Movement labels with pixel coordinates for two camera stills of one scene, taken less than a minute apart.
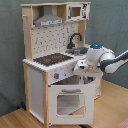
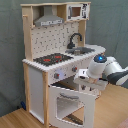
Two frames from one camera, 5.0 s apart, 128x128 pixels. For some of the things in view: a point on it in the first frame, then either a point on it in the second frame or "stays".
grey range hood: x=48 y=18 stays
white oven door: x=71 y=104 stays
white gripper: x=91 y=62 → x=83 y=80
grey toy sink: x=77 y=50 stays
